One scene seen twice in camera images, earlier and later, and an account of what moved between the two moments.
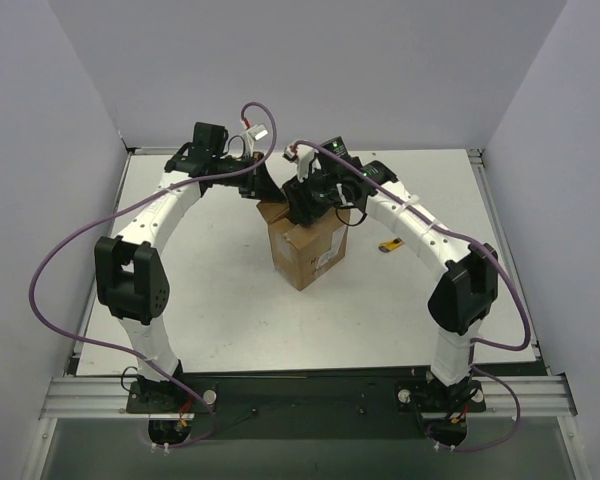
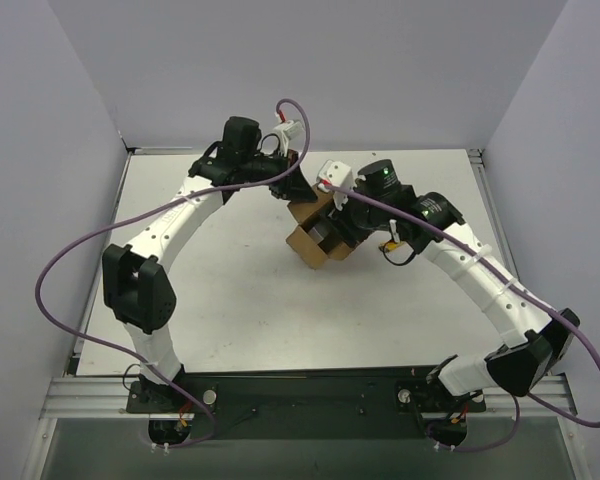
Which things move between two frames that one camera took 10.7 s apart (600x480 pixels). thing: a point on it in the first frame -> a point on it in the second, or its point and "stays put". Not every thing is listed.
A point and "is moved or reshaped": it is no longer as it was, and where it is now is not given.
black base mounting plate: x=307 y=404 stays put
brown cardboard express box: x=303 y=253 is moved or reshaped
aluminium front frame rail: x=108 y=398 stays put
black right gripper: x=300 y=196 -> x=344 y=222
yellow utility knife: x=390 y=245 stays put
